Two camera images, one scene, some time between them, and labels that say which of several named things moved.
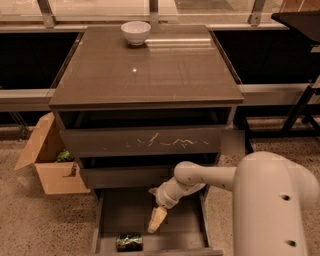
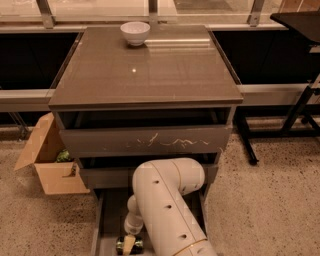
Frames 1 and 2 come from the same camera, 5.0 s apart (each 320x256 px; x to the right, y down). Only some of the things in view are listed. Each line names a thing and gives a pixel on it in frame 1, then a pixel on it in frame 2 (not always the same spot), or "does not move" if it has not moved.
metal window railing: [39, 16] does not move
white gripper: [164, 198] → [132, 227]
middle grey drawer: [138, 170] does not move
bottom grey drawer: [184, 231] does not move
